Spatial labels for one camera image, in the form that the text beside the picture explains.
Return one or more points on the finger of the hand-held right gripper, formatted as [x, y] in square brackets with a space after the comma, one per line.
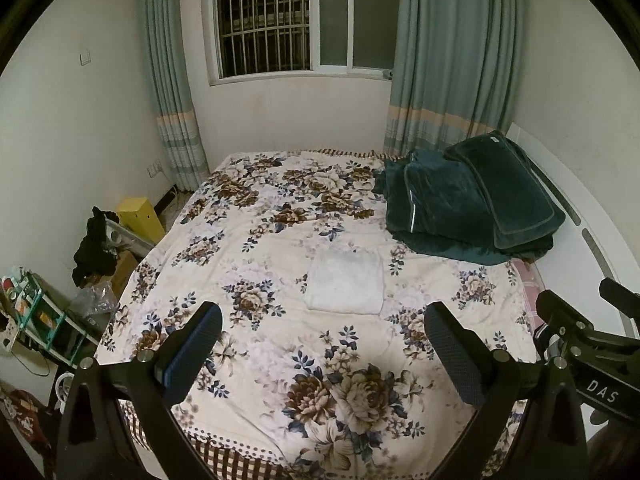
[565, 322]
[622, 297]

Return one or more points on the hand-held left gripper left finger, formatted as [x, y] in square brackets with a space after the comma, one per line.
[175, 365]

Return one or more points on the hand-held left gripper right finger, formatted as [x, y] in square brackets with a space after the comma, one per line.
[462, 365]

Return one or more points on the white knit sweater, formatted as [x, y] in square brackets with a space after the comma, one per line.
[344, 282]

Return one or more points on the person's right forearm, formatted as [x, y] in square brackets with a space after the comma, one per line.
[615, 447]

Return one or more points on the pink mattress cover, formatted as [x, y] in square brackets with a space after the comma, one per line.
[530, 285]

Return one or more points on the white headboard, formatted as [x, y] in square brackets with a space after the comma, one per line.
[595, 240]

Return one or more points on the clear plastic bag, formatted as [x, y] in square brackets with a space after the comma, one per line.
[92, 300]

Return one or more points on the cardboard box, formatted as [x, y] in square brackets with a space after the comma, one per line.
[122, 270]

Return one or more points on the white round appliance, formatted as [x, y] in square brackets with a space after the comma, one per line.
[64, 390]

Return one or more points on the floral bed sheet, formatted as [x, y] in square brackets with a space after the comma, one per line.
[280, 280]

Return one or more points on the white rack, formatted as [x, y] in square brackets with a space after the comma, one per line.
[127, 237]

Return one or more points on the green shelf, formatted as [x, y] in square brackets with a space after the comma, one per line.
[45, 317]

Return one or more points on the black cloth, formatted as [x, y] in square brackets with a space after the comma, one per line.
[92, 250]

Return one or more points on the dark green pillow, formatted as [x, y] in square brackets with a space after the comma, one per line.
[510, 190]

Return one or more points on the yellow box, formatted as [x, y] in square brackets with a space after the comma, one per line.
[142, 217]

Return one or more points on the red printed bag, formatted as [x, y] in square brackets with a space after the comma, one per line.
[22, 417]

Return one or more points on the dark green blanket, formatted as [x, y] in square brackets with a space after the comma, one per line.
[440, 205]

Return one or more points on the blue-grey curtain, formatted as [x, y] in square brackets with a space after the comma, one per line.
[450, 55]
[172, 75]

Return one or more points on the barred window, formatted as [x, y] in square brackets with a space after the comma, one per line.
[300, 15]

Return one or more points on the wall outlet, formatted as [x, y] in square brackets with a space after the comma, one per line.
[155, 167]

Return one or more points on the wall switch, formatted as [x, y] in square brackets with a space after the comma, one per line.
[85, 57]

